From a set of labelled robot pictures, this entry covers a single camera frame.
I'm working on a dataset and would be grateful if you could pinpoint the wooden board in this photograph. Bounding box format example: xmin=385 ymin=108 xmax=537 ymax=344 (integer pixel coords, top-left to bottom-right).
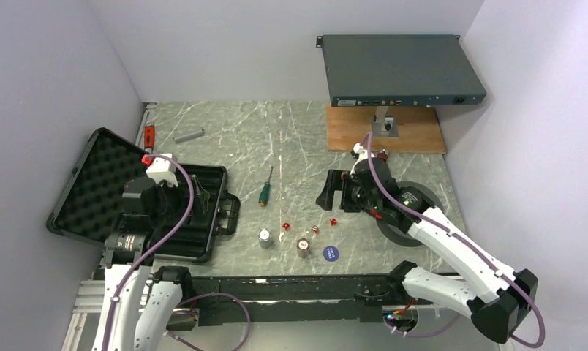
xmin=325 ymin=106 xmax=447 ymax=154

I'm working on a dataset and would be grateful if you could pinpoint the grey metal stand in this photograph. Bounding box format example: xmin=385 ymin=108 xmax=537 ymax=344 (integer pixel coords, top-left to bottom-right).
xmin=370 ymin=106 xmax=399 ymax=138

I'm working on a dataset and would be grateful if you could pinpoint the blue dealer button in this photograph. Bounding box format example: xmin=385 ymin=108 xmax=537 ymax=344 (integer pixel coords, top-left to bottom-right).
xmin=323 ymin=246 xmax=339 ymax=262

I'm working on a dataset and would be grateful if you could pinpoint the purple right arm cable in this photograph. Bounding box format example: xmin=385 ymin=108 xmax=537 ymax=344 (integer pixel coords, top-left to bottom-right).
xmin=365 ymin=133 xmax=546 ymax=349

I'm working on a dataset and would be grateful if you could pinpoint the grey metal bar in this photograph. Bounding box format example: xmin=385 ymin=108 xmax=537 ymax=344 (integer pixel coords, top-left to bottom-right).
xmin=173 ymin=128 xmax=205 ymax=144

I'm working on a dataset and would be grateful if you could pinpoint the grey rack mount unit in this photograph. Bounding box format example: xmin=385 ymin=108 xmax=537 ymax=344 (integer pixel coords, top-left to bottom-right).
xmin=316 ymin=34 xmax=487 ymax=107

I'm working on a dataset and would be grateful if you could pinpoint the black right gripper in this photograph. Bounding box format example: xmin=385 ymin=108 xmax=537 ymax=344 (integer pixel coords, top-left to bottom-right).
xmin=315 ymin=169 xmax=380 ymax=212

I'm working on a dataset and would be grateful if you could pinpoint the orange black poker chip stack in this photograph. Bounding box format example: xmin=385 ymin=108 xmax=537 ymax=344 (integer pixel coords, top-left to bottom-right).
xmin=296 ymin=238 xmax=311 ymax=258

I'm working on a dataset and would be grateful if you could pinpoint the blue tan poker chip stack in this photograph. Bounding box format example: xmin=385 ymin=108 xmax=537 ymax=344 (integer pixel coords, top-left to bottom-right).
xmin=258 ymin=228 xmax=274 ymax=249

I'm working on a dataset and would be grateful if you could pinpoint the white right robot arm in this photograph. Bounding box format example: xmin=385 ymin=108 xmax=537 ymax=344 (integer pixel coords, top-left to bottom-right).
xmin=316 ymin=157 xmax=543 ymax=344

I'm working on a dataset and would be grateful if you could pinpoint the black poker set case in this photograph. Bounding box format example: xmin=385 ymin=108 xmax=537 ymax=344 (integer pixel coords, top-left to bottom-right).
xmin=46 ymin=128 xmax=241 ymax=263

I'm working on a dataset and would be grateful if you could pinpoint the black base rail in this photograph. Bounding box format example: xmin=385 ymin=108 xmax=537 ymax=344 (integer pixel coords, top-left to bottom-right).
xmin=173 ymin=273 xmax=431 ymax=331

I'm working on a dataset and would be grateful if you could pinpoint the green handled screwdriver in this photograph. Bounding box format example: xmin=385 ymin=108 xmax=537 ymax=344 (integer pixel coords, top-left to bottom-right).
xmin=258 ymin=167 xmax=274 ymax=207

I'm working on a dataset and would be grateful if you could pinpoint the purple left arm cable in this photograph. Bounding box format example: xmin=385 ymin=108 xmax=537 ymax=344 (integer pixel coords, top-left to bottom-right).
xmin=99 ymin=154 xmax=252 ymax=351

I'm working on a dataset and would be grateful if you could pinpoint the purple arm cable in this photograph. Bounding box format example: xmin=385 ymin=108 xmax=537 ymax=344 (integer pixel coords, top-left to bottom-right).
xmin=99 ymin=154 xmax=252 ymax=351
xmin=365 ymin=133 xmax=546 ymax=349

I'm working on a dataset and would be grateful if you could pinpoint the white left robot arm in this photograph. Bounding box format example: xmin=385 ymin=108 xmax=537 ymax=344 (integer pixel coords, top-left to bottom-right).
xmin=92 ymin=175 xmax=210 ymax=350

